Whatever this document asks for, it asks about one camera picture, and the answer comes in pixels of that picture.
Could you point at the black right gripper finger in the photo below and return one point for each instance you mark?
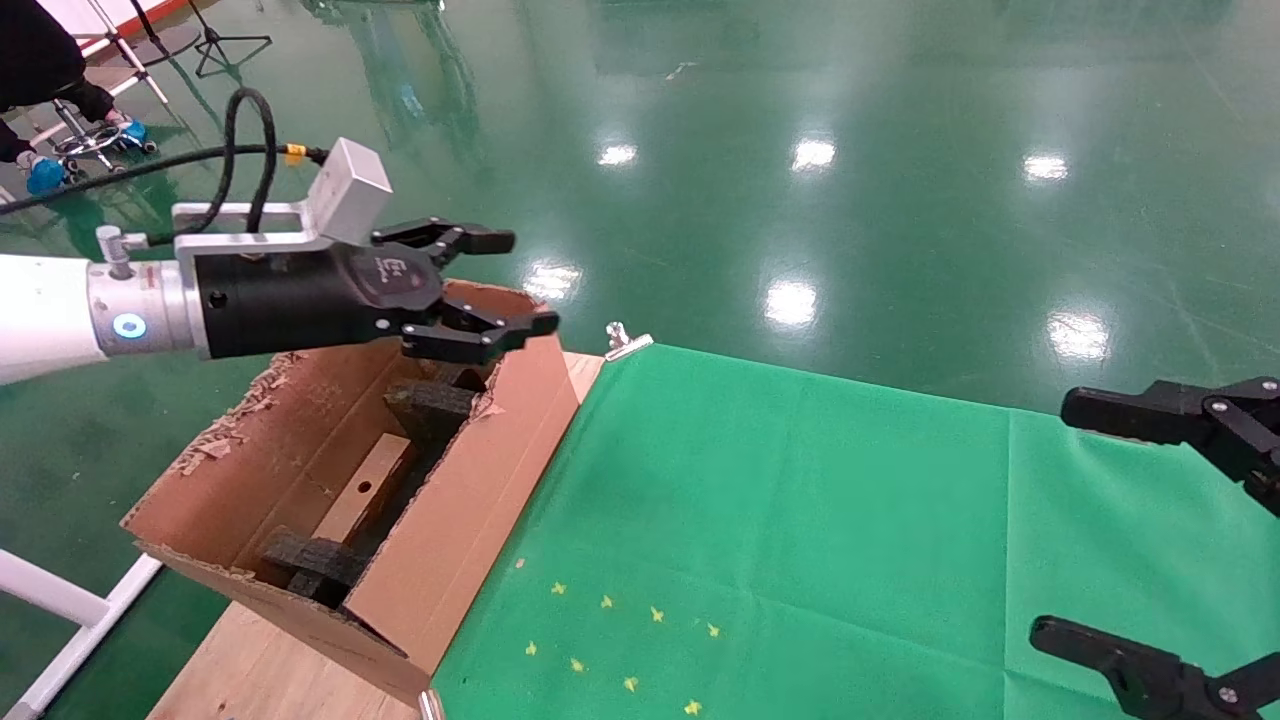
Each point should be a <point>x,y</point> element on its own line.
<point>1180,415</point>
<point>1150,675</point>

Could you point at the black foam block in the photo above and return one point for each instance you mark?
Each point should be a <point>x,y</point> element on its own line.
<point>430,408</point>
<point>320,562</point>

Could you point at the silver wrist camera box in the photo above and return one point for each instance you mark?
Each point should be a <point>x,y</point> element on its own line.
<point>345,195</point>

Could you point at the chrome wheeled stool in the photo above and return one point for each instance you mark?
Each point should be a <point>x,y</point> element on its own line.
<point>90,145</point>

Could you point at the green table cloth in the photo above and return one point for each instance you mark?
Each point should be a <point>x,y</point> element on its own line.
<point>850,550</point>

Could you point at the black tripod stand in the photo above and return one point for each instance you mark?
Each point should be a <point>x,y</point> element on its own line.
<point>213,40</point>

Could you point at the small brown cardboard box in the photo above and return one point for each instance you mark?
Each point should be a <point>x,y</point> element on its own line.
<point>365,490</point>

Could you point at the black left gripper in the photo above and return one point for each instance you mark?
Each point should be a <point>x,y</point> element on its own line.
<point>300,300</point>

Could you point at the silver camera mount bracket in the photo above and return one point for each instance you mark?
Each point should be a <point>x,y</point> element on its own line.
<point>240,243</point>

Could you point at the white metal floor frame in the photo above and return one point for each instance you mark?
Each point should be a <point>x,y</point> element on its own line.
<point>60,597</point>

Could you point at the large open cardboard carton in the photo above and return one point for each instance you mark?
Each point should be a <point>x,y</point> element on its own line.
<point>460,540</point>

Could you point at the white metal desk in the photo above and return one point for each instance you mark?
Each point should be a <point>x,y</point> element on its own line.
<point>135,65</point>

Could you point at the black pole stand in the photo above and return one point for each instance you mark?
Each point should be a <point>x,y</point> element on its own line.
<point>170,45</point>

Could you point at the seated person in black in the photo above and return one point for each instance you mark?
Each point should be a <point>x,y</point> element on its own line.
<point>35,50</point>

